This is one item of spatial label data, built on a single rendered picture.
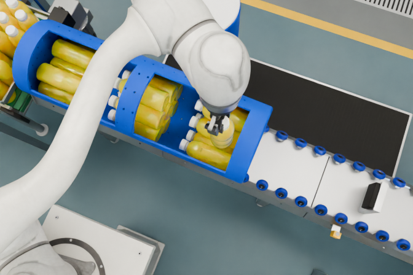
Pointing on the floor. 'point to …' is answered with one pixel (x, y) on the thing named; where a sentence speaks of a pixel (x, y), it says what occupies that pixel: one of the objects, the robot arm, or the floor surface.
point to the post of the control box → (23, 137)
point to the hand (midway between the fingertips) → (220, 119)
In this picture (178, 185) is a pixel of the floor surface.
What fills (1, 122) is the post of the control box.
